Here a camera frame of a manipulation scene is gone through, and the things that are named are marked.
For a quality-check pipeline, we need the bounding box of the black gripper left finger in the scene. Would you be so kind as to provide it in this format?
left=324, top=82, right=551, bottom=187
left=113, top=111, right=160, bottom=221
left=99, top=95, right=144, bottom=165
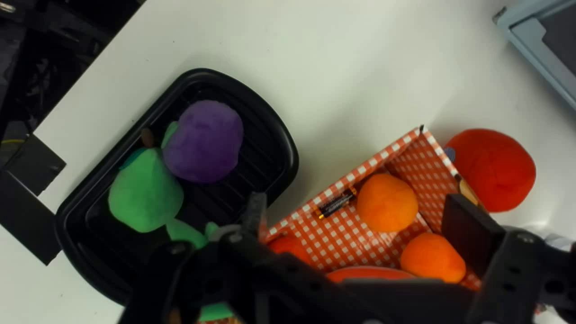
left=241, top=192, right=268, bottom=235

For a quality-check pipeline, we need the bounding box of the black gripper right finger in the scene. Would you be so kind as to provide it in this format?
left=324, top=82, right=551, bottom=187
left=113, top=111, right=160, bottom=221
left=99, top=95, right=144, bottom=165
left=441, top=194, right=506, bottom=277

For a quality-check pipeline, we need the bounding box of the pineapple plushie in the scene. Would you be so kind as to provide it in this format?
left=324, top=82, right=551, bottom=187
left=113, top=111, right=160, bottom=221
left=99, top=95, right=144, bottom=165
left=198, top=302, right=241, bottom=324

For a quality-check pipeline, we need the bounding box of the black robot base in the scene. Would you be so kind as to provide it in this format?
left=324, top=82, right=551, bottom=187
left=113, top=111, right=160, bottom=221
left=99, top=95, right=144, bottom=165
left=0, top=0, right=146, bottom=142

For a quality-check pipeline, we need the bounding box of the watermelon slice plushie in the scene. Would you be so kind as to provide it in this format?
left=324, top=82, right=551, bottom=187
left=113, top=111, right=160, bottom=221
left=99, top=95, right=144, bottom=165
left=326, top=266, right=414, bottom=282

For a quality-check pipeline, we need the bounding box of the orange plush ball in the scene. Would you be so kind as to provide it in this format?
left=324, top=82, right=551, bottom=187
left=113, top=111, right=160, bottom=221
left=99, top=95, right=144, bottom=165
left=356, top=172, right=418, bottom=232
left=400, top=232, right=466, bottom=282

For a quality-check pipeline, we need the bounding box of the red plush toy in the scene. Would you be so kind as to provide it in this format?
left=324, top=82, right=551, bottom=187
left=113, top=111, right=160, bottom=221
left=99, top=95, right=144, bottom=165
left=446, top=127, right=536, bottom=212

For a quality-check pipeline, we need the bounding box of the red checkered cardboard box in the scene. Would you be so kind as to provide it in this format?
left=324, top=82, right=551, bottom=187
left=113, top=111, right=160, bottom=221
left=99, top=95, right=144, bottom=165
left=259, top=126, right=459, bottom=271

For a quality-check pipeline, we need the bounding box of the purple plush toy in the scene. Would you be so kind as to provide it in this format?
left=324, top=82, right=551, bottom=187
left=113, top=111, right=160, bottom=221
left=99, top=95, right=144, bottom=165
left=162, top=99, right=243, bottom=183

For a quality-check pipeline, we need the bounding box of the green plush toy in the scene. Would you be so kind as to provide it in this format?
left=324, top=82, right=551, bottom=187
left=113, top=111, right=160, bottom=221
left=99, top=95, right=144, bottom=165
left=108, top=120, right=220, bottom=248

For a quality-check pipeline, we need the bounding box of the black plastic tray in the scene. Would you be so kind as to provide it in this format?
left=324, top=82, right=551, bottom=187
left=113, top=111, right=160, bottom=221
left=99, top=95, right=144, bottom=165
left=56, top=68, right=299, bottom=304

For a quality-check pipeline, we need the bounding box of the black tape piece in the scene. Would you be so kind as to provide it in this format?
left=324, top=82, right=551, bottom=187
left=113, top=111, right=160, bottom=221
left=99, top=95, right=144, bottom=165
left=5, top=135, right=67, bottom=194

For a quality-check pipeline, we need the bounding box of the black tape strip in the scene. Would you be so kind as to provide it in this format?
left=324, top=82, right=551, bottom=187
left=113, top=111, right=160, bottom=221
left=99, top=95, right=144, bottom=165
left=0, top=172, right=59, bottom=264

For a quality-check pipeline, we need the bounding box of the light blue tablet frame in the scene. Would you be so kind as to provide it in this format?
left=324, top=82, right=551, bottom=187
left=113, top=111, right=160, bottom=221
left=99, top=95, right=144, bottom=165
left=493, top=0, right=576, bottom=109

